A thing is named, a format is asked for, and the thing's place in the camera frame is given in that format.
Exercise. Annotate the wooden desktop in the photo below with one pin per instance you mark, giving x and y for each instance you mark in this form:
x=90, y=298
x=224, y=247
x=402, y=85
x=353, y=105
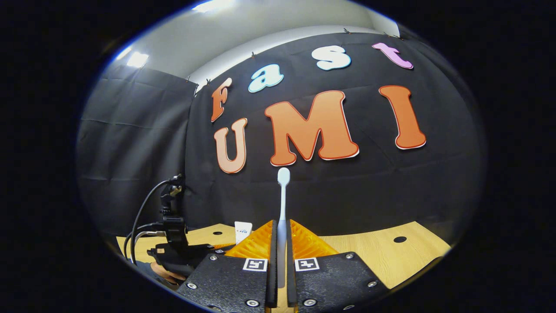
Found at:
x=391, y=256

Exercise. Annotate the black backdrop cloth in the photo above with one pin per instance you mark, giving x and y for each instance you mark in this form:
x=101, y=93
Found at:
x=369, y=195

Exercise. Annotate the white toothpaste tube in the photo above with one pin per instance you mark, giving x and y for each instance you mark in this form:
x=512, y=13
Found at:
x=243, y=230

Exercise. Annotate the white toothbrush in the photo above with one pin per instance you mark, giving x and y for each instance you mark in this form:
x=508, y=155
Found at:
x=282, y=204

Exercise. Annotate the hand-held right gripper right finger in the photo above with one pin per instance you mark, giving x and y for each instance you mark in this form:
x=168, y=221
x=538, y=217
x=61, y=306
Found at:
x=291, y=278

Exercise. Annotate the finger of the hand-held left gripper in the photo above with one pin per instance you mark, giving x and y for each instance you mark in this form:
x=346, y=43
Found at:
x=208, y=249

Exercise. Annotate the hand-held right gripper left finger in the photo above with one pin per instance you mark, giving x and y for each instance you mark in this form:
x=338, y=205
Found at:
x=273, y=269

